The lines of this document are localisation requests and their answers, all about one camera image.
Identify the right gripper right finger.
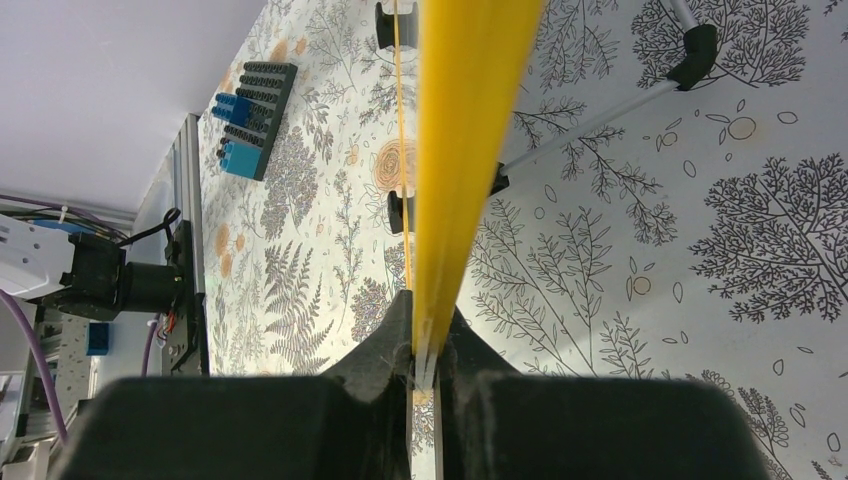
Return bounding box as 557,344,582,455
437,312,767,479

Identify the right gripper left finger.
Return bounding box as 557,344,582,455
50,290,412,479

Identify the whiteboard with yellow frame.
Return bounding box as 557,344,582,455
393,0,548,480

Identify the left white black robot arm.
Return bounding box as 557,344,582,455
1,208,201,330

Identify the black whiteboard easel stand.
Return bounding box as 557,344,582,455
374,0,720,236

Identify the floral table mat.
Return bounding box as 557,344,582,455
199,1,847,479

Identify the blue toy brick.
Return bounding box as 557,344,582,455
217,142,261,179

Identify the small blue brick stack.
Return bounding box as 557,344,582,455
211,93,254,127

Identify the dark grey brick plate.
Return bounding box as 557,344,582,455
215,61,298,181

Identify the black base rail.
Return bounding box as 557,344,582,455
161,220,210,376

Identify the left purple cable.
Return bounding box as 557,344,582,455
0,288,71,445

